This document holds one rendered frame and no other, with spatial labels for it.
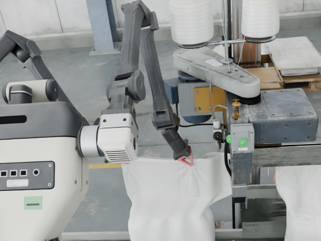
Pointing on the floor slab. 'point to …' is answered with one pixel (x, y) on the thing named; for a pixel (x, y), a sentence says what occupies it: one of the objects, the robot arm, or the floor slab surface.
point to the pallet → (315, 81)
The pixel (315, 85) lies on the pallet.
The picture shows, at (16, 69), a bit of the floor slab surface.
